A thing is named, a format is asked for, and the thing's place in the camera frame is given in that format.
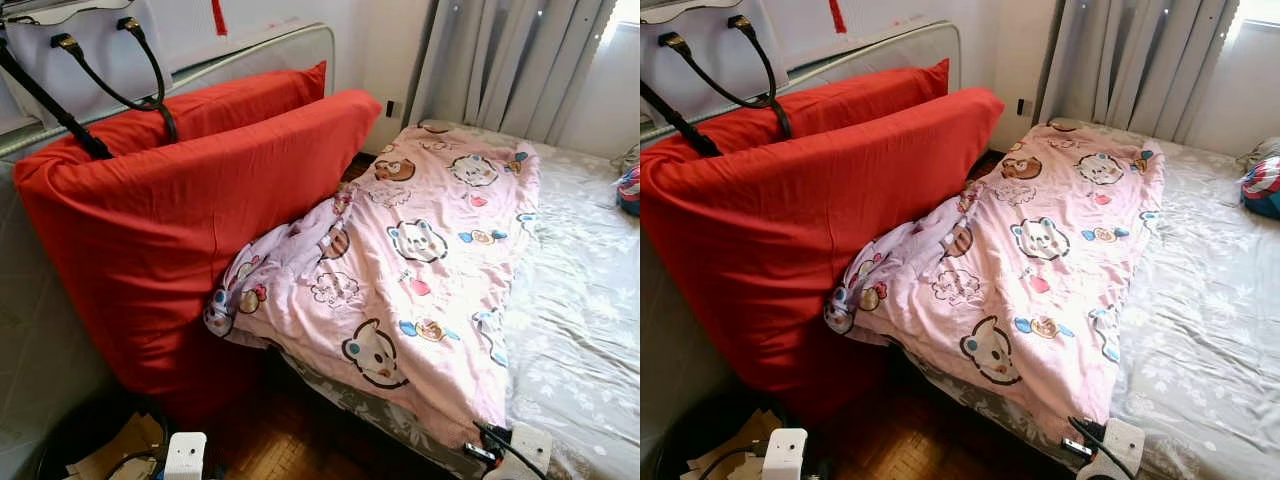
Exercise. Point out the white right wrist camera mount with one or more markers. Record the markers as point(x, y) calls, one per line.
point(525, 455)
point(1118, 450)

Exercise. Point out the black round waste bin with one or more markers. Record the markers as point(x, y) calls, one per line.
point(60, 440)
point(675, 435)

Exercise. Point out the brown cardboard piece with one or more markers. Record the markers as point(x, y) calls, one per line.
point(740, 440)
point(125, 445)

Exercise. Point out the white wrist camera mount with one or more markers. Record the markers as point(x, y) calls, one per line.
point(785, 455)
point(525, 455)
point(185, 458)
point(1118, 450)

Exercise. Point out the grey pleated curtain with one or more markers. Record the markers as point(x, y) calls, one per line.
point(1130, 60)
point(500, 60)

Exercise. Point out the thick red cushion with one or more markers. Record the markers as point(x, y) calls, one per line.
point(150, 250)
point(780, 250)

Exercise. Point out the red white blue star bolster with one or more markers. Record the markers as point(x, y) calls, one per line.
point(630, 190)
point(1262, 190)

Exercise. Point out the bed with olive floral sheet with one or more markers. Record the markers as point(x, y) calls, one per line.
point(580, 320)
point(1210, 320)

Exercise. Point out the red hanging ribbon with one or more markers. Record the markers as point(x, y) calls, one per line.
point(219, 15)
point(837, 15)

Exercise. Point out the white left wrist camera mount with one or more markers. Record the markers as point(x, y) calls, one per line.
point(785, 455)
point(185, 458)

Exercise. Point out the thin red cushion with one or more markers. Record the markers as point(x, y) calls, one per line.
point(230, 105)
point(860, 100)

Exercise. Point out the pink cartoon animal blanket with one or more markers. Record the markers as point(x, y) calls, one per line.
point(400, 280)
point(1020, 280)

